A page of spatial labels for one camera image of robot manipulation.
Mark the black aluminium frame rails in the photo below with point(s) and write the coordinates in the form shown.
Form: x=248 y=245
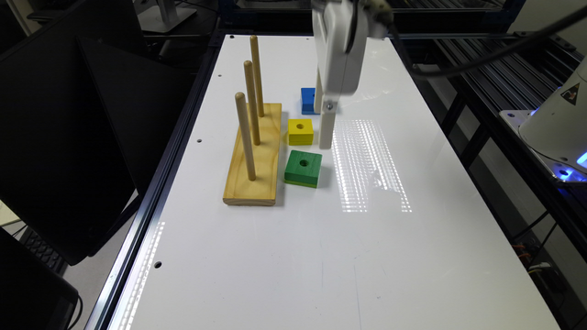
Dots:
x=471 y=120

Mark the silver monitor stand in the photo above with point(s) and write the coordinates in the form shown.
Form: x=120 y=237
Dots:
x=164 y=17

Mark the middle wooden peg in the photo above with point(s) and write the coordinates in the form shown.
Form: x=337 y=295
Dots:
x=253 y=114

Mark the wooden peg board base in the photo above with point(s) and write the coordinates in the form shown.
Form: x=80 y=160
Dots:
x=239 y=189

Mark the yellow wooden block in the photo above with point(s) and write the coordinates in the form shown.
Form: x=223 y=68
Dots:
x=300 y=132

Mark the wooden peg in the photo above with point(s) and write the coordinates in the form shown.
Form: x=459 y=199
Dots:
x=243 y=119
x=255 y=55
x=253 y=114

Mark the rear wooden peg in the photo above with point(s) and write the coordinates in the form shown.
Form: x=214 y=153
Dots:
x=255 y=55

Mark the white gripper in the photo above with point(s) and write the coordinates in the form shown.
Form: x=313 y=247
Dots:
x=340 y=32

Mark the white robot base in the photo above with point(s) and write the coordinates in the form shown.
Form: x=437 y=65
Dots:
x=555 y=132

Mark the green wooden block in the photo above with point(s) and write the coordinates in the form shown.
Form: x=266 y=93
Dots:
x=303 y=168

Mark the blue wooden block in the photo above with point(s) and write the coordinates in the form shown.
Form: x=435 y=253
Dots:
x=308 y=96

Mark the black monitor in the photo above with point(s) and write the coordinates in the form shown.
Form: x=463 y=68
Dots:
x=86 y=115

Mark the front wooden peg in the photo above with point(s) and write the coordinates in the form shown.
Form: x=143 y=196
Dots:
x=243 y=119

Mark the black keyboard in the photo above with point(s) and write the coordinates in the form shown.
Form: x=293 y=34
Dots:
x=43 y=251

